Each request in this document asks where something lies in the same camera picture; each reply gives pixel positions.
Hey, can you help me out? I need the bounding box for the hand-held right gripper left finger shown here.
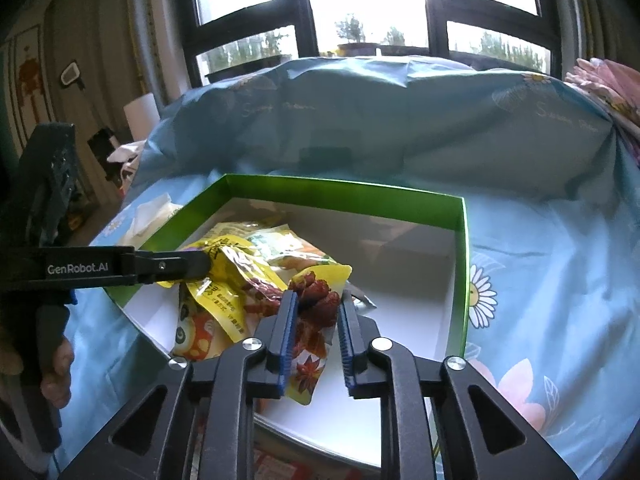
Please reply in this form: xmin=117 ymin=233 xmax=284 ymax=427
xmin=59 ymin=290 xmax=301 ymax=480

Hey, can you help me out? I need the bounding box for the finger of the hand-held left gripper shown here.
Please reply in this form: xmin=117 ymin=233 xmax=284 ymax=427
xmin=134 ymin=249 xmax=213 ymax=286

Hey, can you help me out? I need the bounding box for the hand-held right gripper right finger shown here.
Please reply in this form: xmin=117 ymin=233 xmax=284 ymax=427
xmin=336 ymin=300 xmax=578 ymax=480

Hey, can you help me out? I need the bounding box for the dried meat snack packet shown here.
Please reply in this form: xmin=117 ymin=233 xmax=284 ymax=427
xmin=240 ymin=262 xmax=353 ymax=406

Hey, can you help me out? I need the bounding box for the bright yellow snack packet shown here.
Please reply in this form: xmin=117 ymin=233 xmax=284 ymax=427
xmin=157 ymin=234 xmax=281 ymax=343

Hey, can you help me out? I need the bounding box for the cartoon animal snack packet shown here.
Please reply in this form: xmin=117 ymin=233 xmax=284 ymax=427
xmin=170 ymin=295 xmax=236 ymax=361

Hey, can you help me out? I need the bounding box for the orange snack packet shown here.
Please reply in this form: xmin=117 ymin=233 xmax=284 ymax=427
xmin=272 ymin=252 xmax=331 ymax=273

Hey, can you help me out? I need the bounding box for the green cardboard box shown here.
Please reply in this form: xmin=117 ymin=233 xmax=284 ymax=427
xmin=102 ymin=174 xmax=471 ymax=473

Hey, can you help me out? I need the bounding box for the green yellow snack packet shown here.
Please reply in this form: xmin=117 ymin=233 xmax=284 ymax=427
xmin=247 ymin=225 xmax=336 ymax=268

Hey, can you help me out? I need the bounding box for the person's left hand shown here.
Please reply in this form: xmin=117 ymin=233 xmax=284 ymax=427
xmin=40 ymin=335 xmax=76 ymax=408

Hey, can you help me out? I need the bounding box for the white tissue pack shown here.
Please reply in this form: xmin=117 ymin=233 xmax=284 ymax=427
xmin=117 ymin=194 xmax=183 ymax=251

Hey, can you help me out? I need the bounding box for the white patterned cloth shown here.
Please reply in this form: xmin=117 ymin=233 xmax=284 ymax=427
xmin=107 ymin=140 xmax=146 ymax=191

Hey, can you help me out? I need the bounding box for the white paper roll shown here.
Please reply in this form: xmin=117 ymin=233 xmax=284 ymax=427
xmin=123 ymin=94 xmax=162 ymax=143

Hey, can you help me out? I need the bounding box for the dark planter box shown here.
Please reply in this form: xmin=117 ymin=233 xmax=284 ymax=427
xmin=337 ymin=42 xmax=431 ymax=58
xmin=205 ymin=55 xmax=286 ymax=83

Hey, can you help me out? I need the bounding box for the blue floral quilt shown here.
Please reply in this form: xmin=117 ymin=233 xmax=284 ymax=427
xmin=132 ymin=56 xmax=638 ymax=201

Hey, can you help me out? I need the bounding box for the pale curtain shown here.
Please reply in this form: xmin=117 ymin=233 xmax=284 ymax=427
xmin=565 ymin=0 xmax=616 ymax=66
xmin=125 ymin=0 xmax=168 ymax=106

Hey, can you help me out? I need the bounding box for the pink folded cloth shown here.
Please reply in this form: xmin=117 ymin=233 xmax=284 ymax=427
xmin=564 ymin=57 xmax=640 ymax=161

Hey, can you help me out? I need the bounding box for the white wall fixture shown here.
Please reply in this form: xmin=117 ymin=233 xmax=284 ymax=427
xmin=59 ymin=61 xmax=83 ymax=88

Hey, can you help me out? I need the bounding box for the wall poster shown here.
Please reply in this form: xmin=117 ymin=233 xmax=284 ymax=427
xmin=10 ymin=25 xmax=56 ymax=146

